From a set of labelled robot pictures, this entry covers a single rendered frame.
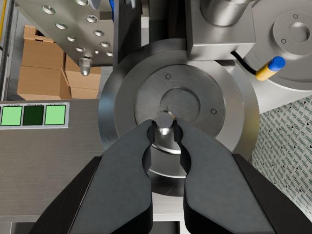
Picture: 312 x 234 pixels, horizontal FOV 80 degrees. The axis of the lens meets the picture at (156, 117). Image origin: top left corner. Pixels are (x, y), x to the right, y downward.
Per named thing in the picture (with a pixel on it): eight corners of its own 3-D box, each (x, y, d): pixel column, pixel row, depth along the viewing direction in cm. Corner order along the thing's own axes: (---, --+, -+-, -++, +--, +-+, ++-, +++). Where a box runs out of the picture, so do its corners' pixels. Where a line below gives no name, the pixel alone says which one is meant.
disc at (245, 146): (252, 36, 18) (269, 197, 16) (250, 39, 19) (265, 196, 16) (101, 38, 19) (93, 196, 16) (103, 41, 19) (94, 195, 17)
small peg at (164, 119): (178, 126, 12) (158, 134, 12) (175, 130, 15) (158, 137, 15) (170, 106, 12) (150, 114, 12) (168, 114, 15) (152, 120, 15)
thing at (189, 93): (245, 100, 15) (187, 173, 14) (236, 106, 17) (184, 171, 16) (173, 46, 16) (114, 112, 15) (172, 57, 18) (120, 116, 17)
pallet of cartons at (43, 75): (48, 72, 305) (45, 115, 292) (13, 22, 188) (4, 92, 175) (104, 76, 326) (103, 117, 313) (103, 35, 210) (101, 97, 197)
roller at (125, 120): (239, 48, 17) (250, 178, 15) (192, 109, 43) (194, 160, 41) (115, 50, 18) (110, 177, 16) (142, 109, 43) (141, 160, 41)
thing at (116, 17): (120, -78, 22) (117, 69, 19) (141, 38, 45) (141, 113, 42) (116, -78, 22) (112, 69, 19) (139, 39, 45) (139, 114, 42)
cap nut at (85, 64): (89, 57, 52) (88, 73, 51) (94, 63, 55) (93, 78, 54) (76, 57, 52) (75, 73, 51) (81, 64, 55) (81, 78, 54)
